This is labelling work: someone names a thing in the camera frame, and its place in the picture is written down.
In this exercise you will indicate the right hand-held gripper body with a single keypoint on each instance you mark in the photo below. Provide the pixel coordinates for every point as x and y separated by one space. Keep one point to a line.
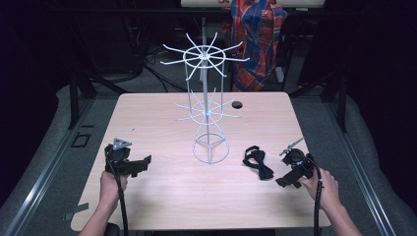
297 162

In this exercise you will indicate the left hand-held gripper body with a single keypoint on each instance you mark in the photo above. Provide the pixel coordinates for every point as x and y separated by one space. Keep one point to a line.
118 160

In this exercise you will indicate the black bow tie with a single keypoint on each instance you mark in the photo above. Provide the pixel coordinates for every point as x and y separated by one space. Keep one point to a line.
258 163

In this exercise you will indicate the person's right hand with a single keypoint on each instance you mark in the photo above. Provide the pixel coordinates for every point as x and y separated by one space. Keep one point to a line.
324 191

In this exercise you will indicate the person's left hand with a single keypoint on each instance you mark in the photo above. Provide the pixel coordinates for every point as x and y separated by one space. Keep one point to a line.
110 190

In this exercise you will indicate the grey tape strip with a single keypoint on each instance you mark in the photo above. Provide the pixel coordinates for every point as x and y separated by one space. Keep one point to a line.
77 209

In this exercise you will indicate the black metal stand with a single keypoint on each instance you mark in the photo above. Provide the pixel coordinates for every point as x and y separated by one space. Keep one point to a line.
74 98
341 101

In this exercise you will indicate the red blue plaid cloth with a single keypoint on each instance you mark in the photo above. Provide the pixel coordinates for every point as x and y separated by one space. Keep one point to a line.
257 42

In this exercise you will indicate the aluminium floor rail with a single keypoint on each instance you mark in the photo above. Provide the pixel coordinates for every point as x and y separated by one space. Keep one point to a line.
360 170
42 173

